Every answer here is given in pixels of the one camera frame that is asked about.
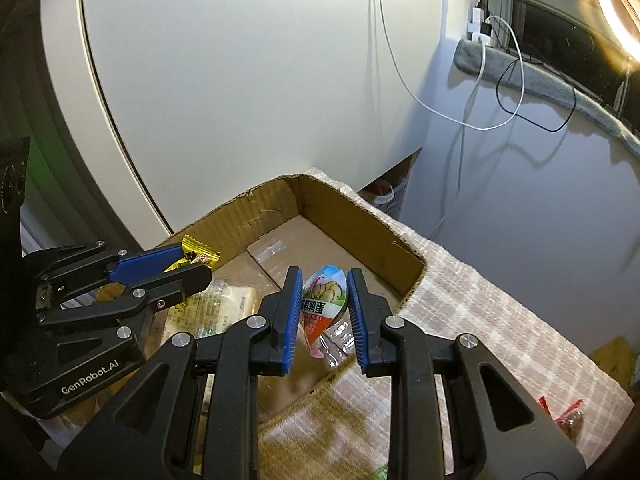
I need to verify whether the brown paper bag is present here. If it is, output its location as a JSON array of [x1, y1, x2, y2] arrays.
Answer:
[[590, 337, 640, 391]]

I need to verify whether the grey sill cloth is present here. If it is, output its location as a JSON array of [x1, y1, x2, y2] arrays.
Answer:
[[452, 37, 640, 156]]

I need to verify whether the white cabinet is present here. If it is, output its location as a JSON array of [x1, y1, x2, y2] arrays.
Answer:
[[40, 0, 481, 256]]

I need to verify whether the yellow candy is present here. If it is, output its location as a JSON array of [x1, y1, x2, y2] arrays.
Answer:
[[164, 234, 221, 273]]

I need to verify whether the dark window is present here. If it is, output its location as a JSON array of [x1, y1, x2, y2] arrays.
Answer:
[[480, 0, 640, 111]]

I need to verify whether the egg snack packet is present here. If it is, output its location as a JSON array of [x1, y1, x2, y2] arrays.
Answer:
[[298, 264, 351, 361]]

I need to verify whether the white power adapter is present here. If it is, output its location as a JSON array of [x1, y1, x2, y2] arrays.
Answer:
[[467, 7, 496, 43]]

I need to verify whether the clear wrapped bread packet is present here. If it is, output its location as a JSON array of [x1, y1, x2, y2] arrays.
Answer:
[[160, 280, 261, 351]]

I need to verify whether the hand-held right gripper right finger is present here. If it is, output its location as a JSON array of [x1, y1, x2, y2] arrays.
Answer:
[[346, 267, 587, 480]]

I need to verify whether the long white cable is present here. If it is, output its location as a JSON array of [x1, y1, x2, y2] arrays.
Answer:
[[367, 0, 525, 131]]

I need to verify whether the ring light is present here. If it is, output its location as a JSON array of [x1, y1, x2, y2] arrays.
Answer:
[[595, 0, 640, 63]]

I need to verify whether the cardboard box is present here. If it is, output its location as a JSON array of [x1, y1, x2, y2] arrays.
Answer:
[[50, 174, 428, 441]]

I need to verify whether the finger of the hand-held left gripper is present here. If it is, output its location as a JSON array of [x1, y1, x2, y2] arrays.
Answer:
[[36, 264, 213, 361], [21, 241, 184, 311]]

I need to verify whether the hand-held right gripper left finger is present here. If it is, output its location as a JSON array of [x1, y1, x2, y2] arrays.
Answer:
[[57, 266, 306, 480]]

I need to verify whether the black cable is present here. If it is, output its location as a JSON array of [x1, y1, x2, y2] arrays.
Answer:
[[496, 57, 577, 133]]

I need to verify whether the clear plastic jar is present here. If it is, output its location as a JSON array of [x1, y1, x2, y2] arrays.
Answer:
[[362, 180, 401, 221]]

